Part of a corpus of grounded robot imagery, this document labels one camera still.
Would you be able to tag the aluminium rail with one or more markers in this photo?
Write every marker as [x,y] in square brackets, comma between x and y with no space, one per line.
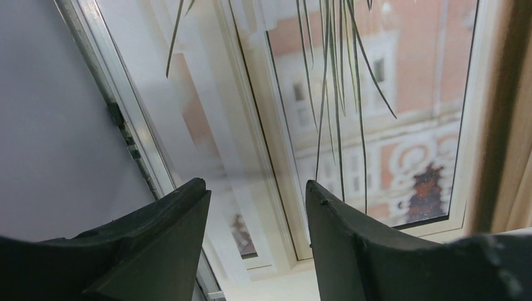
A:
[100,52]

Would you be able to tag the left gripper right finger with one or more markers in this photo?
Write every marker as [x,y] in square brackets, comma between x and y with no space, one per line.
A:
[358,258]

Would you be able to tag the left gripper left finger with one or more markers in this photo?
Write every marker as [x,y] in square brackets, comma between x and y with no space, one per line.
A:
[149,254]

